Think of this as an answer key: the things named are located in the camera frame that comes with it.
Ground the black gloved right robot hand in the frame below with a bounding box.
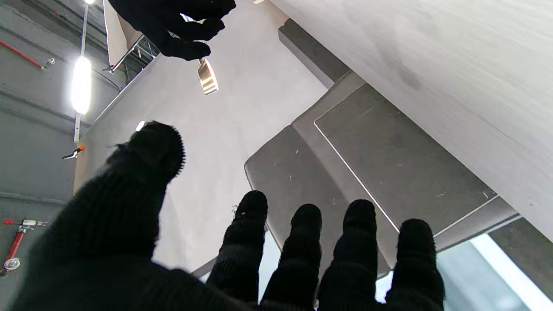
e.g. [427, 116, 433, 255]
[108, 0, 237, 61]

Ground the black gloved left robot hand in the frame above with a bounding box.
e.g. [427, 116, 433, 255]
[9, 121, 446, 311]

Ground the beige backdrop panel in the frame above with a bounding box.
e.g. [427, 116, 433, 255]
[103, 0, 144, 66]

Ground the copper pendant lamp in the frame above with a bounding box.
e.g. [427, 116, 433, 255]
[198, 58, 219, 95]

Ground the red sprinkler pipe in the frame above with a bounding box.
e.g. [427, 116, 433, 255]
[0, 41, 56, 70]
[0, 219, 49, 277]

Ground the long bright ceiling light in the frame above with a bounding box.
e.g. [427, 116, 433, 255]
[70, 55, 93, 115]

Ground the grey office chair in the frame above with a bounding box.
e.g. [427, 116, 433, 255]
[244, 71, 521, 279]

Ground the metal frame truss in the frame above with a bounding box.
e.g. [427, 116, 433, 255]
[107, 35, 161, 74]

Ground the metal light mounting rail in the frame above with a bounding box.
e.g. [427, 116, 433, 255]
[73, 2, 90, 144]

